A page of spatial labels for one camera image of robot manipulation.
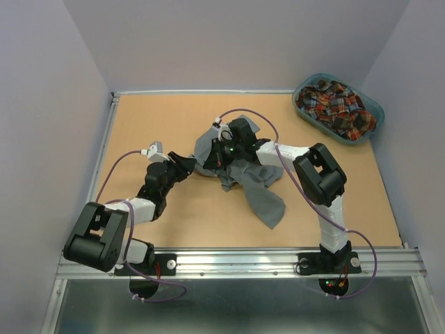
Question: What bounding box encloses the aluminium rail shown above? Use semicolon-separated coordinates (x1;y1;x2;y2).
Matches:
111;89;294;97
55;246;428;279

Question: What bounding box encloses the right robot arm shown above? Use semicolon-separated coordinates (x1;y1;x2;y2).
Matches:
203;118;352;276

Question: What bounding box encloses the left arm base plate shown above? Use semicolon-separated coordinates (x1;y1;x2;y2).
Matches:
132;253;177;277

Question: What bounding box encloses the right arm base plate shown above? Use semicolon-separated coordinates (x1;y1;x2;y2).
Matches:
296;252;362;277

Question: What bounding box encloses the aluminium front rail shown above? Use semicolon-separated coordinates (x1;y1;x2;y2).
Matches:
55;246;428;279

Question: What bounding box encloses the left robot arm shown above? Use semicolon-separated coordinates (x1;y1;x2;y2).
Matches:
63;152;196;272

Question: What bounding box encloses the grey long sleeve shirt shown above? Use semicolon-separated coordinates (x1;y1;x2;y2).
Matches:
191;127;286;230

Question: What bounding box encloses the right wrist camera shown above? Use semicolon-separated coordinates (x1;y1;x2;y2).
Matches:
212;117;232;141

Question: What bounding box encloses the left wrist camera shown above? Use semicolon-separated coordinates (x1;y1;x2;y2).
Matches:
140;141;169;163

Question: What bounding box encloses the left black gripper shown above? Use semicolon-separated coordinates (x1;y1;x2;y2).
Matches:
160;151;196;198

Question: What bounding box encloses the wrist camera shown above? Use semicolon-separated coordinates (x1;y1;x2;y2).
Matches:
212;117;232;141
140;141;169;163

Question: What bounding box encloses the aluminium back rail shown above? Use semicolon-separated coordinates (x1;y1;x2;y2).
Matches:
111;89;294;97

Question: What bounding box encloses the teal plastic basket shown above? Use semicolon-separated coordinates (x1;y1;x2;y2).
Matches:
292;73;385;145

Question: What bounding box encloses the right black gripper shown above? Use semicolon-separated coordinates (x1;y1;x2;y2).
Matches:
203;137;244;168

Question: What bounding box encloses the plaid long sleeve shirt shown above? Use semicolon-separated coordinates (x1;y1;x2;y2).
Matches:
296;79;377;141

